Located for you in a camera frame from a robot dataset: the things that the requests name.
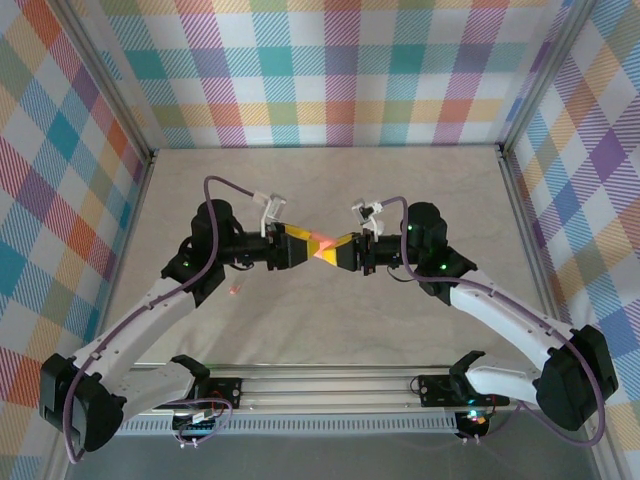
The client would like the pink earbud charging case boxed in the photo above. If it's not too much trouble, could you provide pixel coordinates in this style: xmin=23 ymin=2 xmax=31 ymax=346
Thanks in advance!
xmin=310 ymin=230 xmax=347 ymax=261

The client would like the left controller board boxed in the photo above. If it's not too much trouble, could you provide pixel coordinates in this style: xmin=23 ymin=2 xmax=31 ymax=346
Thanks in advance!
xmin=172 ymin=407 xmax=224 ymax=441

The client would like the controller board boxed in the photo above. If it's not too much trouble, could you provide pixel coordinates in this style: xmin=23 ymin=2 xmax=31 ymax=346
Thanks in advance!
xmin=172 ymin=407 xmax=224 ymax=441
xmin=455 ymin=408 xmax=490 ymax=437

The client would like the right controller board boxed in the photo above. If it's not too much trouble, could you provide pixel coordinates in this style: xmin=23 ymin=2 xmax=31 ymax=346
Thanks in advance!
xmin=455 ymin=408 xmax=490 ymax=437

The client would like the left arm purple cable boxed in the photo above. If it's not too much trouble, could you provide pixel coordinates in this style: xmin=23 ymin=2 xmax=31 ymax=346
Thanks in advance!
xmin=62 ymin=174 xmax=259 ymax=464

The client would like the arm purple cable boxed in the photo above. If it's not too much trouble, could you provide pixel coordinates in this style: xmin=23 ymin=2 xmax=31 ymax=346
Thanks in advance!
xmin=377 ymin=195 xmax=609 ymax=447
xmin=62 ymin=174 xmax=259 ymax=464

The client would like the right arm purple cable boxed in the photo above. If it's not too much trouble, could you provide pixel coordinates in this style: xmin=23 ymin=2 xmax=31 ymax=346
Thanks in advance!
xmin=377 ymin=195 xmax=609 ymax=447

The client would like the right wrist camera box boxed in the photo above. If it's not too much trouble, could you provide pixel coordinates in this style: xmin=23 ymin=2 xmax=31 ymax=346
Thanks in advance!
xmin=350 ymin=196 xmax=385 ymax=237

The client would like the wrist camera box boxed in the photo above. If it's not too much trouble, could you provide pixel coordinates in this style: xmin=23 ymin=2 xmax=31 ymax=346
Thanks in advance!
xmin=252 ymin=191 xmax=289 ymax=237
xmin=350 ymin=196 xmax=385 ymax=237

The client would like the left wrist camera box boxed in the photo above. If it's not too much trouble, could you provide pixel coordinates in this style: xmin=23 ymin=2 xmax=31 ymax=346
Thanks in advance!
xmin=252 ymin=191 xmax=289 ymax=237

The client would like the right aluminium table side rail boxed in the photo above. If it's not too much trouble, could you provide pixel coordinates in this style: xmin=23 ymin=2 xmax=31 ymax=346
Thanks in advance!
xmin=497 ymin=144 xmax=574 ymax=369

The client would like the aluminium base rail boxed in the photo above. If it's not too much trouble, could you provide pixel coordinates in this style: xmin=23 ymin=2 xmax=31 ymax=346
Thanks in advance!
xmin=114 ymin=364 xmax=609 ymax=416

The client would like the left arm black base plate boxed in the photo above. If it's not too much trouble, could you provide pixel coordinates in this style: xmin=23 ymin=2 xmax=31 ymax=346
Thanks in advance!
xmin=202 ymin=377 xmax=244 ymax=412

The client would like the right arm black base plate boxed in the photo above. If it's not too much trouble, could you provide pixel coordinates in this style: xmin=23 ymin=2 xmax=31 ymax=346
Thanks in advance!
xmin=417 ymin=372 xmax=511 ymax=409

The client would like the grey slotted cable duct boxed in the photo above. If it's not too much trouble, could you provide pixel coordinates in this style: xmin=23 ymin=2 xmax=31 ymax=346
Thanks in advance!
xmin=117 ymin=418 xmax=459 ymax=436

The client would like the left aluminium frame post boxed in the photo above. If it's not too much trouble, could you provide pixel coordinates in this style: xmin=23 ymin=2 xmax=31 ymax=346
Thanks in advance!
xmin=59 ymin=0 xmax=157 ymax=166

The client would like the aluminium frame post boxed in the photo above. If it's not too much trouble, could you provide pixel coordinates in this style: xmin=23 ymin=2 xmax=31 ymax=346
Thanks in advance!
xmin=498 ymin=0 xmax=597 ymax=152
xmin=59 ymin=0 xmax=157 ymax=166

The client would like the right aluminium frame post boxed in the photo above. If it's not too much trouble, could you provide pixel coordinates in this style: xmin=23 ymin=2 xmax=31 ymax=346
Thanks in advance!
xmin=498 ymin=0 xmax=597 ymax=152

